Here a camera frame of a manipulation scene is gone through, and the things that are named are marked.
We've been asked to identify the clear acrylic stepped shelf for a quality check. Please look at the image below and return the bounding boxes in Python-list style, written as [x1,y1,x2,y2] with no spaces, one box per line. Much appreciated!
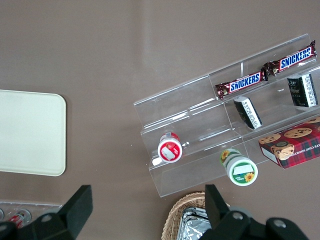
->
[133,72,252,199]
[207,33,320,173]

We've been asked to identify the red strawberry yogurt cup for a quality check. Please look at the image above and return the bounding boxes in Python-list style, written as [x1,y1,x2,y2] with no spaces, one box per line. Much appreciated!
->
[156,131,184,164]

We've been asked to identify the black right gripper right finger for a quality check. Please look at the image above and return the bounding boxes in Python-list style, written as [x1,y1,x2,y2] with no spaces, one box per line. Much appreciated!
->
[199,184,309,240]

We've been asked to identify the Snickers chocolate bar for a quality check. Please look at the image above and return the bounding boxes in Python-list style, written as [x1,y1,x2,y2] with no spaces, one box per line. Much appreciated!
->
[262,39,318,77]
[214,69,270,101]

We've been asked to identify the beige plastic serving tray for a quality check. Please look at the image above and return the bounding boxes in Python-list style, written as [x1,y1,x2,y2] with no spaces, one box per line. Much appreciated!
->
[0,89,67,177]

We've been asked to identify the green sunflower yogurt cup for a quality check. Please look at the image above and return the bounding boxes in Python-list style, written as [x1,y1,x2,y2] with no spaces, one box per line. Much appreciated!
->
[219,148,259,187]

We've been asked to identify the clear acrylic bottle rack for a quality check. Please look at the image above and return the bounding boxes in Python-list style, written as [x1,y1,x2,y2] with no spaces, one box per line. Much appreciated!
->
[0,199,64,227]

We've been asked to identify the small black white carton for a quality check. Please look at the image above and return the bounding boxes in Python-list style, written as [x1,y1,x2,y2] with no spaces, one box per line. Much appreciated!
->
[233,95,264,131]
[286,72,320,109]

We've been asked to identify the red tartan cookie box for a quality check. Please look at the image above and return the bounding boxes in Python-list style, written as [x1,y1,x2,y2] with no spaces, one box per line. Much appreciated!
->
[258,116,320,171]

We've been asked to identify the light tan wicker basket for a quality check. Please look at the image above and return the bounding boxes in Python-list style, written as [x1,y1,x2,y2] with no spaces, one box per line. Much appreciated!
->
[161,191,231,240]

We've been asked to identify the silver foil tray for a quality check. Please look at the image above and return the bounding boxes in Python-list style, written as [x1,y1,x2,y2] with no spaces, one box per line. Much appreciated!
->
[177,206,213,240]

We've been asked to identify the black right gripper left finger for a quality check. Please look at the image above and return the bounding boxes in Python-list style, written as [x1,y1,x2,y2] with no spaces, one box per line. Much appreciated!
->
[0,184,94,240]

